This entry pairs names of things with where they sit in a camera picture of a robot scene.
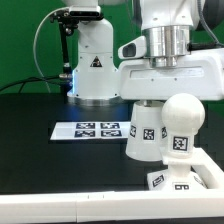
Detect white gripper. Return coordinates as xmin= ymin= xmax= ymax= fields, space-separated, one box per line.
xmin=119 ymin=49 xmax=224 ymax=100

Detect white lamp bulb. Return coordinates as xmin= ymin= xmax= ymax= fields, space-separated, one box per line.
xmin=162 ymin=93 xmax=205 ymax=158

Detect white lamp shade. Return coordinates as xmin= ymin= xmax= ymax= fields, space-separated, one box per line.
xmin=126 ymin=101 xmax=167 ymax=162

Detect white lamp base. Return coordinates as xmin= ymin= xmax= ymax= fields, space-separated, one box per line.
xmin=147 ymin=148 xmax=207 ymax=191

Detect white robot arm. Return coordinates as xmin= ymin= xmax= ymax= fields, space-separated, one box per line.
xmin=62 ymin=0 xmax=224 ymax=104

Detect white marker sheet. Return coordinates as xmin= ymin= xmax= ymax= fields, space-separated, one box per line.
xmin=51 ymin=121 xmax=130 ymax=141

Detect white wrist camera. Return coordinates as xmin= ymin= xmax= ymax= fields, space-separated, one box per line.
xmin=118 ymin=36 xmax=147 ymax=59

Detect black camera on stand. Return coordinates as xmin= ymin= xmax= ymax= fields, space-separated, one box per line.
xmin=50 ymin=8 xmax=104 ymax=94

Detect white front fence rail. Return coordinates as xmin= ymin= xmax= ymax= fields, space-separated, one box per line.
xmin=0 ymin=190 xmax=224 ymax=224

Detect grey cable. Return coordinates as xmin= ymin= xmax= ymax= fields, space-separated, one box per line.
xmin=32 ymin=6 xmax=69 ymax=94

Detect black cables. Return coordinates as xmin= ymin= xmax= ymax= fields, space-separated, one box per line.
xmin=0 ymin=75 xmax=72 ymax=94

